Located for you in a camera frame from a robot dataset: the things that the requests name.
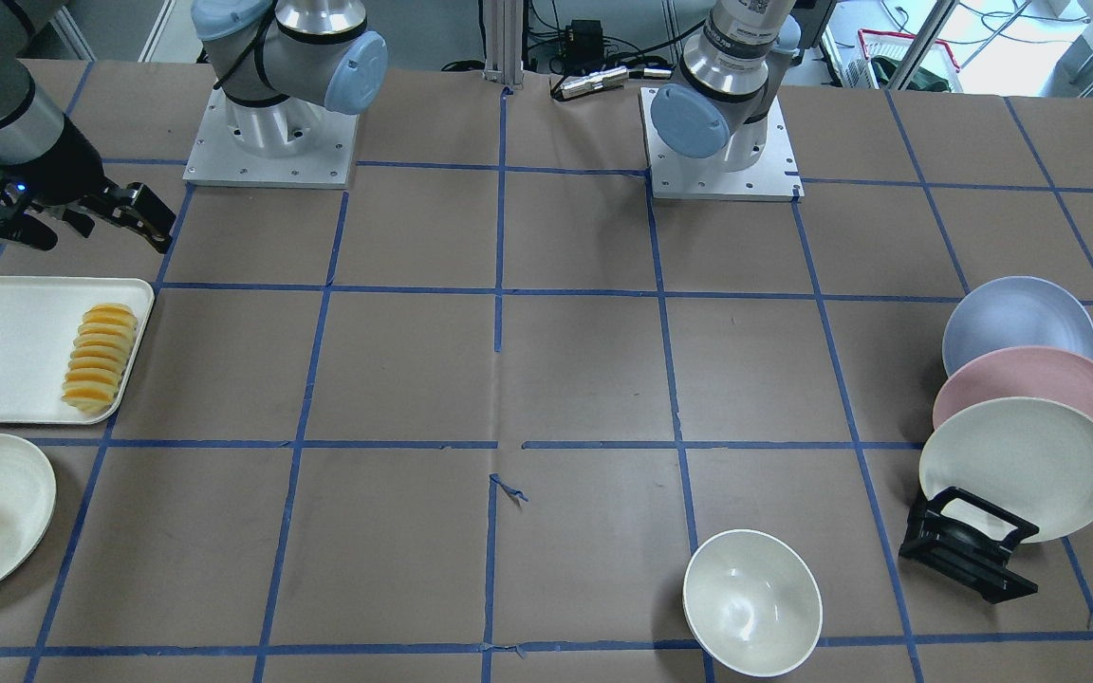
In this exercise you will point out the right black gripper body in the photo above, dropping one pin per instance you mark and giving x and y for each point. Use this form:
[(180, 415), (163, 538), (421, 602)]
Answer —
[(75, 163)]

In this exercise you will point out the blue plate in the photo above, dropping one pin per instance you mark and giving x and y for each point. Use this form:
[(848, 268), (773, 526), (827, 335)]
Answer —
[(1015, 311)]

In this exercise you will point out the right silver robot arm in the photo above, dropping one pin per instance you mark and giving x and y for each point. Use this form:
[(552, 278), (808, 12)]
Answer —
[(265, 54)]

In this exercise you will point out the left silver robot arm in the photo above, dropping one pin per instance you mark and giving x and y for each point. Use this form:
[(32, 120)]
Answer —
[(904, 192)]

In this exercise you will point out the pink plate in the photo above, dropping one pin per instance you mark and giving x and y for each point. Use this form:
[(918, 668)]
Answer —
[(1021, 371)]

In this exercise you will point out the cream plate in rack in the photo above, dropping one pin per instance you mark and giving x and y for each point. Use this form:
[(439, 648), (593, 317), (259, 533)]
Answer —
[(1030, 456)]

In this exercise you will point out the black plate rack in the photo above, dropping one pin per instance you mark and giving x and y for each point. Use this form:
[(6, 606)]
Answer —
[(962, 553)]

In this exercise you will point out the white rectangular tray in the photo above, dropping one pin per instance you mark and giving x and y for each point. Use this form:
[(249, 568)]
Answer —
[(39, 317)]

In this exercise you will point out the cream bowl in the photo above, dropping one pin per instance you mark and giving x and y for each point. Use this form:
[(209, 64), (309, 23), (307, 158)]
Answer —
[(752, 603)]

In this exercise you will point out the silver cylinder connector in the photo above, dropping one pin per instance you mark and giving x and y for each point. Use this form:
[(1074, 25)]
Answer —
[(574, 87)]

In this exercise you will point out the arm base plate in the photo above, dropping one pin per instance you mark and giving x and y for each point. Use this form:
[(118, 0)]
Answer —
[(289, 145), (758, 163)]

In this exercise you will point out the aluminium frame post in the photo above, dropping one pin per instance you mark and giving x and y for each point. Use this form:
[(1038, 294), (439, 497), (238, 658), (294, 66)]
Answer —
[(503, 33)]

